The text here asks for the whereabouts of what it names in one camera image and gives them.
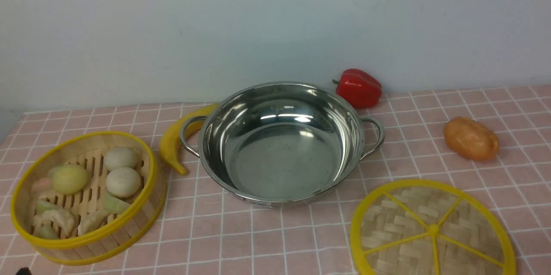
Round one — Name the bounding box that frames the red bell pepper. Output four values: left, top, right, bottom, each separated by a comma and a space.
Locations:
332, 68, 383, 109

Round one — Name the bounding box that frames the beige dumpling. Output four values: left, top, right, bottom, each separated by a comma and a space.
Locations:
77, 210, 110, 236
35, 210, 76, 239

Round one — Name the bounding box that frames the white steamed bun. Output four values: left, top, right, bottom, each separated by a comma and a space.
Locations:
105, 167, 142, 198
103, 147, 138, 170

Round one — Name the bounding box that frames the pink dumpling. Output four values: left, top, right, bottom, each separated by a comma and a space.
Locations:
30, 177, 53, 195

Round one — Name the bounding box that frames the woven bamboo steamer lid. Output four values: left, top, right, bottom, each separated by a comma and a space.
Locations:
350, 179, 517, 275

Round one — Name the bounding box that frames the bamboo steamer basket yellow rim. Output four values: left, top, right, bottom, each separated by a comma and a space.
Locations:
10, 131, 167, 266

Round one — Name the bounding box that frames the orange potato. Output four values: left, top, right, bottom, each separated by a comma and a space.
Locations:
443, 117, 500, 161

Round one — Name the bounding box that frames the green leaf dumpling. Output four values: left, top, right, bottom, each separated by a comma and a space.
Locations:
102, 193, 131, 215

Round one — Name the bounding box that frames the yellow banana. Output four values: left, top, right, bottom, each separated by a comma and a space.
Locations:
159, 104, 218, 176

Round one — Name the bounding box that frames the yellow-green steamed bun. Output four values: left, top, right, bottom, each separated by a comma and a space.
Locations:
47, 164, 90, 195

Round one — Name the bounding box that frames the stainless steel pot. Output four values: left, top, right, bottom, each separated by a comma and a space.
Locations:
180, 81, 385, 208

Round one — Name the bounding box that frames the small green dumpling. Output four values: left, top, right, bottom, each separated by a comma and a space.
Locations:
35, 225, 59, 240

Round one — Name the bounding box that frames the pale green dumpling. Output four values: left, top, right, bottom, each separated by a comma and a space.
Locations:
35, 199, 63, 215

